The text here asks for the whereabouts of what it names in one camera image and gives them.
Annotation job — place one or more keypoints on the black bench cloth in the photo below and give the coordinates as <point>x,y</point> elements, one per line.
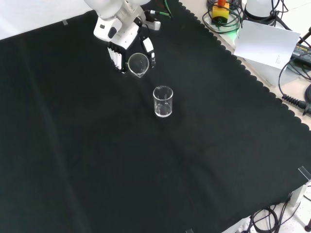
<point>97,150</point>

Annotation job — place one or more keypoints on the yellow stop button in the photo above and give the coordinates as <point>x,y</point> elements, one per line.
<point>220,11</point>

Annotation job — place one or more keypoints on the clear glass beaker with graduations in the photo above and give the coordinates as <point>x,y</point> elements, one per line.
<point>163,104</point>

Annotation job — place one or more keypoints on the clear cloth clip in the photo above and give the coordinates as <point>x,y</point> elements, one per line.
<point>65,22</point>
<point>305,172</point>

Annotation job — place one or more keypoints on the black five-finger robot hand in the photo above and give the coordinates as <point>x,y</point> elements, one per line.
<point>121,34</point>

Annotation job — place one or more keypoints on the grey metal table leg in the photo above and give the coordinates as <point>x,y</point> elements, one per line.
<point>297,194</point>

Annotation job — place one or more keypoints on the black tripod leg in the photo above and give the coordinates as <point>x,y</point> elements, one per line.
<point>305,36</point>

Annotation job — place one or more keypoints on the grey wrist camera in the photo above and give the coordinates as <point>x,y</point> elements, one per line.
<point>154,25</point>

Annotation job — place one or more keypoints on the small clear glass beaker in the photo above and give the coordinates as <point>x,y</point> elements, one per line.
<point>138,65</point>

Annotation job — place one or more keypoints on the black power adapter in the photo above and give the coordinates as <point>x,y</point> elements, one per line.
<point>302,50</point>

